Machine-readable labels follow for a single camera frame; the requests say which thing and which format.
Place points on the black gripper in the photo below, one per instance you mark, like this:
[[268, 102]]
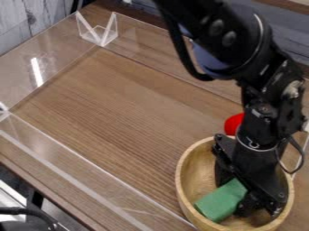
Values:
[[254, 168]]

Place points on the brown wooden bowl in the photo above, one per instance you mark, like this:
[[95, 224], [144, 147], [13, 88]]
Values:
[[195, 181]]

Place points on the black table leg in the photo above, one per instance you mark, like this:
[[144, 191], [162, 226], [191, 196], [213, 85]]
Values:
[[36, 199]]

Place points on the clear acrylic enclosure wall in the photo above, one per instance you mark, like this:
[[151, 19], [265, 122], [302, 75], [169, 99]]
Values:
[[102, 112]]

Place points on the red plush strawberry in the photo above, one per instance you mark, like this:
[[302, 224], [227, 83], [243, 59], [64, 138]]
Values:
[[233, 123]]

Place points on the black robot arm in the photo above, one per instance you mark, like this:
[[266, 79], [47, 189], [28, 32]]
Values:
[[225, 42]]

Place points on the green rectangular block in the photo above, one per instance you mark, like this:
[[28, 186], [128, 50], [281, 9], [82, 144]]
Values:
[[218, 205]]

